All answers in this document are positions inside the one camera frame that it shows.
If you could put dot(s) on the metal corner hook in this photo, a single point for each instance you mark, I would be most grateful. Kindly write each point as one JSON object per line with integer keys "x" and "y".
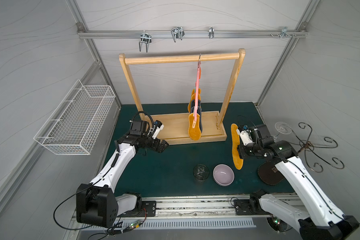
{"x": 284, "y": 34}

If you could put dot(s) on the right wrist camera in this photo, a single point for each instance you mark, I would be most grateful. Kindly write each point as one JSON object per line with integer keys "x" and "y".
{"x": 245, "y": 137}

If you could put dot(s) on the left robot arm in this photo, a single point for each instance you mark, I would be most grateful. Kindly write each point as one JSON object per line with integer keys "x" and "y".
{"x": 108, "y": 177}

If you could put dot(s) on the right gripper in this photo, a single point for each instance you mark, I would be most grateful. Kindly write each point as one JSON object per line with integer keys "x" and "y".
{"x": 243, "y": 151}

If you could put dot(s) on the yellow insole back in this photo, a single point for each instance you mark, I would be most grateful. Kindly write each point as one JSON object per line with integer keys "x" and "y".
{"x": 192, "y": 101}

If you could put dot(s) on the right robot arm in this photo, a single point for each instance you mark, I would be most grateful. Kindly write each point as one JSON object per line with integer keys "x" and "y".
{"x": 322, "y": 220}

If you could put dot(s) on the dark navy insole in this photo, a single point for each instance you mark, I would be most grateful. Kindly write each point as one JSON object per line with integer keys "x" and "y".
{"x": 199, "y": 112}

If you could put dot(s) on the metal glass holder stand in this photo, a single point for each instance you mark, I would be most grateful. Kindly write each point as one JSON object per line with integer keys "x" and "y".
{"x": 269, "y": 174}

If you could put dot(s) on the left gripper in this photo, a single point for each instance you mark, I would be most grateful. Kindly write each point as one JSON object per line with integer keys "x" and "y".
{"x": 155, "y": 144}

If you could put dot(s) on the wooden clothes rack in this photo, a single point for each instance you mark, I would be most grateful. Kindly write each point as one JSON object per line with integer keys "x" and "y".
{"x": 176, "y": 126}

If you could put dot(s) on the pink clip hanger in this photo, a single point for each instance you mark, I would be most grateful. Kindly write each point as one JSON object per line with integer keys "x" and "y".
{"x": 197, "y": 92}

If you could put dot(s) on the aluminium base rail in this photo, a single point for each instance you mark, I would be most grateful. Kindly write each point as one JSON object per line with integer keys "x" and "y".
{"x": 195, "y": 207}

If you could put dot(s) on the metal double hook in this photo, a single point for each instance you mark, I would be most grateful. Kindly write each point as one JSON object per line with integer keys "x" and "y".
{"x": 145, "y": 40}

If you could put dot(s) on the aluminium top rail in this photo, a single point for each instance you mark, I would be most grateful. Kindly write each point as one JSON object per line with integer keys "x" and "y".
{"x": 189, "y": 34}

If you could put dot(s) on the small metal hook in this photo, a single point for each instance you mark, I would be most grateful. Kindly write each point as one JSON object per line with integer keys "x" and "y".
{"x": 211, "y": 32}

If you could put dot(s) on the yellow insole front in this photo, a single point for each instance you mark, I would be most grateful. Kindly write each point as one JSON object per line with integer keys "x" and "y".
{"x": 238, "y": 162}

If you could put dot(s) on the white wire basket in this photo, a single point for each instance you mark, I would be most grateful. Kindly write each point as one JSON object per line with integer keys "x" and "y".
{"x": 74, "y": 126}

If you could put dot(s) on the metal loop hook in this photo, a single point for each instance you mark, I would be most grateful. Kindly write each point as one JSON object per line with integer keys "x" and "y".
{"x": 177, "y": 33}

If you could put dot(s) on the purple bowl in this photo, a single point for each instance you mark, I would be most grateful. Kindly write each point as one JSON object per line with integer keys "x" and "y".
{"x": 223, "y": 175}

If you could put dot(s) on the hanging wine glass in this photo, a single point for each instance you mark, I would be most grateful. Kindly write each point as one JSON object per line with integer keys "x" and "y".
{"x": 283, "y": 128}

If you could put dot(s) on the white vented strip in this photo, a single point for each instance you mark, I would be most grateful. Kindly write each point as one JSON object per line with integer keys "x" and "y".
{"x": 201, "y": 223}

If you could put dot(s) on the yellow insole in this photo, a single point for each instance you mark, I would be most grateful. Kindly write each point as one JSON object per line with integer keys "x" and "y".
{"x": 195, "y": 127}
{"x": 192, "y": 101}
{"x": 238, "y": 162}

